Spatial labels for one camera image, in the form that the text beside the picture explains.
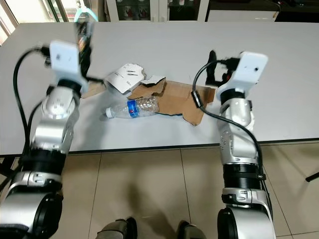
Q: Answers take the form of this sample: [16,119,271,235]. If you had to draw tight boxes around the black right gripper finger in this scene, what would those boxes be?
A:
[207,50,219,83]

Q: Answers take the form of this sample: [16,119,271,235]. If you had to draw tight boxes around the white paper packaging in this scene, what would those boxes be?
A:
[105,63,146,95]

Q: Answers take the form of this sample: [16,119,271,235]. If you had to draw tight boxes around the torn brown cardboard piece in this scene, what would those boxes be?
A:
[140,77,217,126]

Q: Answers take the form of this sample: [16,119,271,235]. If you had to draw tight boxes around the white box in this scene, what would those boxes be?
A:
[207,10,280,22]

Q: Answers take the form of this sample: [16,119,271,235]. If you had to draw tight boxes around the glass sliding door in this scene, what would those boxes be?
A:
[0,0,65,36]

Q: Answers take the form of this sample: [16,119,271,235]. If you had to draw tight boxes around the white glass door cabinet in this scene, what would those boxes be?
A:
[105,0,210,22]

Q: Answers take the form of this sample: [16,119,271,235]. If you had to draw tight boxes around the clear plastic bottle blue label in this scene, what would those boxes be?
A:
[106,96,160,119]

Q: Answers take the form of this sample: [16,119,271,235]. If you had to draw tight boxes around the black table leg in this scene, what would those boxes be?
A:
[0,157,21,186]
[306,171,319,183]

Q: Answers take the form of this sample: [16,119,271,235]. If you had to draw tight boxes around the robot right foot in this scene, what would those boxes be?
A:
[177,221,210,239]

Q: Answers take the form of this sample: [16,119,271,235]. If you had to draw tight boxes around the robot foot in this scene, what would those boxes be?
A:
[177,221,210,239]
[97,218,138,239]

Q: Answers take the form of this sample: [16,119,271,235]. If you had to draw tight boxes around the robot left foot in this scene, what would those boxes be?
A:
[97,218,138,239]

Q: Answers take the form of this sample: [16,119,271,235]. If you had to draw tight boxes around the teal curved handle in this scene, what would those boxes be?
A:
[74,9,99,23]

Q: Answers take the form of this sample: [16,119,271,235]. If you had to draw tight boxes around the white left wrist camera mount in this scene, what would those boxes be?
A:
[50,41,84,83]

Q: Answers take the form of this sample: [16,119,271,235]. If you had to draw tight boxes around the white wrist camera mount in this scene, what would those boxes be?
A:
[50,41,84,83]
[219,51,269,98]

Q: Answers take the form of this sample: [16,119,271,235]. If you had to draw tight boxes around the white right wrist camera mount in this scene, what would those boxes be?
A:
[219,51,269,98]

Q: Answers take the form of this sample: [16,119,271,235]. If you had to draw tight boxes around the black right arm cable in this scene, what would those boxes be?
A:
[193,60,267,180]

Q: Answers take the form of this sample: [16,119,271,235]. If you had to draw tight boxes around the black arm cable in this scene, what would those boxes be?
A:
[0,46,53,192]
[193,60,267,180]

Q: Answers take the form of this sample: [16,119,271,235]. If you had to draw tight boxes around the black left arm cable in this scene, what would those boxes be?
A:
[0,46,53,192]

